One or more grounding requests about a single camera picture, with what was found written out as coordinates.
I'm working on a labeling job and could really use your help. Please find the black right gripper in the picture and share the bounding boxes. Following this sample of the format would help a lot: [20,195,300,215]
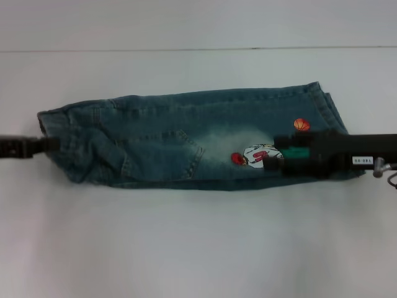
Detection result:
[262,130,397,178]

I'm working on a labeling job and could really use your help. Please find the grey cable with connector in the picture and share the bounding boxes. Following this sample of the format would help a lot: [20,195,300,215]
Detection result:
[373,156,397,189]

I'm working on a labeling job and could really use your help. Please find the blue denim shorts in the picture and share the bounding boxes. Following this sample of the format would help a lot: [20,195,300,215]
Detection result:
[37,81,368,192]

